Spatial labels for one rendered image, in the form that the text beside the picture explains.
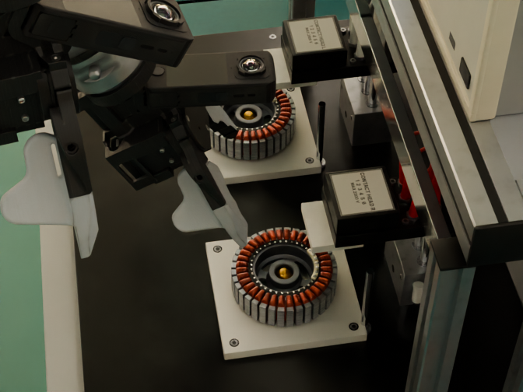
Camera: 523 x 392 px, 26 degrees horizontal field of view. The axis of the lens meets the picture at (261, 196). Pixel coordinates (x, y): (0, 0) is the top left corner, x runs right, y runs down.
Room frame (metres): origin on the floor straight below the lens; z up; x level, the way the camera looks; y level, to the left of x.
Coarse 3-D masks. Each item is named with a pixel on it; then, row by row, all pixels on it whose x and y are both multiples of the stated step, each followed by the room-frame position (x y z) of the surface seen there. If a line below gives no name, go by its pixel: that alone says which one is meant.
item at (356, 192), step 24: (384, 168) 0.78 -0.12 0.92; (336, 192) 0.75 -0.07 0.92; (360, 192) 0.75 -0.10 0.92; (384, 192) 0.75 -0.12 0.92; (312, 216) 0.75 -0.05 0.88; (336, 216) 0.72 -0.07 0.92; (360, 216) 0.72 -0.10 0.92; (384, 216) 0.72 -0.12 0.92; (312, 240) 0.72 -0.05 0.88; (336, 240) 0.71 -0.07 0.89; (360, 240) 0.71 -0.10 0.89; (384, 240) 0.72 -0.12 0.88
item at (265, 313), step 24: (264, 240) 0.77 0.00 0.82; (288, 240) 0.77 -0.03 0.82; (240, 264) 0.74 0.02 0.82; (264, 264) 0.76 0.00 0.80; (288, 264) 0.75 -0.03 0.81; (312, 264) 0.74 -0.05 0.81; (336, 264) 0.74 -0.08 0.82; (240, 288) 0.71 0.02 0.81; (264, 288) 0.71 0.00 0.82; (288, 288) 0.72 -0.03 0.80; (312, 288) 0.71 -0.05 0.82; (264, 312) 0.68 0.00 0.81; (288, 312) 0.68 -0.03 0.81; (312, 312) 0.69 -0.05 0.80
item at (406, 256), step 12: (396, 240) 0.77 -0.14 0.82; (408, 240) 0.77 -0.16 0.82; (384, 252) 0.79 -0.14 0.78; (396, 252) 0.75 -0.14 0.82; (408, 252) 0.75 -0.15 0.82; (420, 252) 0.75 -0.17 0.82; (396, 264) 0.75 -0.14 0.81; (408, 264) 0.73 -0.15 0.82; (420, 264) 0.73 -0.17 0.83; (396, 276) 0.74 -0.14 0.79; (408, 276) 0.72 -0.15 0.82; (420, 276) 0.72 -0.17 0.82; (396, 288) 0.74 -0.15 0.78; (408, 288) 0.72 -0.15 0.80; (408, 300) 0.72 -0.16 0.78
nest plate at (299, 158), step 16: (304, 112) 1.01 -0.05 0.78; (304, 128) 0.98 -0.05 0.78; (288, 144) 0.95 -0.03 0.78; (304, 144) 0.95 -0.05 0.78; (208, 160) 0.92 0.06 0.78; (224, 160) 0.92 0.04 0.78; (240, 160) 0.92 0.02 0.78; (256, 160) 0.92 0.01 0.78; (272, 160) 0.92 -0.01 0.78; (288, 160) 0.92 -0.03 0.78; (304, 160) 0.92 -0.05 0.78; (224, 176) 0.90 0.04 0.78; (240, 176) 0.90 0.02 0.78; (256, 176) 0.90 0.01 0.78; (272, 176) 0.90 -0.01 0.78; (288, 176) 0.91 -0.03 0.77
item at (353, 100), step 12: (348, 84) 1.01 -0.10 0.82; (360, 84) 1.01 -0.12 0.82; (348, 96) 0.99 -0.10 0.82; (360, 96) 0.99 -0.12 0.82; (348, 108) 0.99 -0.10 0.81; (360, 108) 0.97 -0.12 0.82; (372, 108) 0.97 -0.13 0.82; (348, 120) 0.98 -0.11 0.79; (360, 120) 0.96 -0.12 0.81; (372, 120) 0.96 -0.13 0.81; (384, 120) 0.96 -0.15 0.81; (348, 132) 0.98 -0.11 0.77; (360, 132) 0.96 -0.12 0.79; (372, 132) 0.96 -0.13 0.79; (384, 132) 0.96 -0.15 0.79; (360, 144) 0.96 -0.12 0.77
